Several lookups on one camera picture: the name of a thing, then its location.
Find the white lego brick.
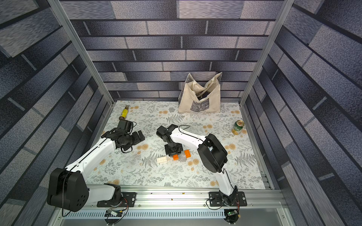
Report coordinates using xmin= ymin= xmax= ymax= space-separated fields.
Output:
xmin=156 ymin=156 xmax=168 ymax=164

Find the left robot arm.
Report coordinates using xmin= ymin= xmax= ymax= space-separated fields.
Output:
xmin=47 ymin=128 xmax=145 ymax=212

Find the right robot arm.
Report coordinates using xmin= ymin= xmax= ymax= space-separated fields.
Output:
xmin=156 ymin=124 xmax=237 ymax=198

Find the yellow label brown bottle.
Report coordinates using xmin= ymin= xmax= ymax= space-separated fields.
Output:
xmin=119 ymin=105 xmax=130 ymax=120

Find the beige canvas tote bag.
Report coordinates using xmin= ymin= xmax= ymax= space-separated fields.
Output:
xmin=178 ymin=73 xmax=222 ymax=113

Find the green beverage can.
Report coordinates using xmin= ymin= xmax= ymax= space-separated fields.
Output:
xmin=232 ymin=120 xmax=245 ymax=135

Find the left circuit board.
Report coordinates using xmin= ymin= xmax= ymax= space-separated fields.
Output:
xmin=105 ymin=209 xmax=123 ymax=218

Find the circuit board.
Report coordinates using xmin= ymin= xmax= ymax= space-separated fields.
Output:
xmin=224 ymin=209 xmax=239 ymax=225
xmin=105 ymin=209 xmax=123 ymax=218

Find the right circuit board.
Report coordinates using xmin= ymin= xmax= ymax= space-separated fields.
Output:
xmin=224 ymin=209 xmax=239 ymax=225

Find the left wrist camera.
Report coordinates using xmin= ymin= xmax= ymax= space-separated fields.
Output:
xmin=117 ymin=120 xmax=133 ymax=133

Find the aluminium front rail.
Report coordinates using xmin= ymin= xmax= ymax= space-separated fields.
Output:
xmin=49 ymin=186 xmax=295 ymax=226

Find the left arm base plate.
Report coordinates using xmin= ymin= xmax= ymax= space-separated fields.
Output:
xmin=97 ymin=192 xmax=137 ymax=208

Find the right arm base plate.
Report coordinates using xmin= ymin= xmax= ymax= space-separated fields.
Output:
xmin=208 ymin=191 xmax=248 ymax=207

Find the left aluminium frame post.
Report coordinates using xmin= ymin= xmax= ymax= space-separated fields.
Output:
xmin=48 ymin=0 xmax=115 ymax=105

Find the aluminium frame post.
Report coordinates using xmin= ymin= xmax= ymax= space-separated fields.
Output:
xmin=239 ymin=0 xmax=295 ymax=106
xmin=48 ymin=0 xmax=115 ymax=105

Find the right aluminium frame post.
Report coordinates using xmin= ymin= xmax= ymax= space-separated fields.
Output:
xmin=239 ymin=0 xmax=295 ymax=106

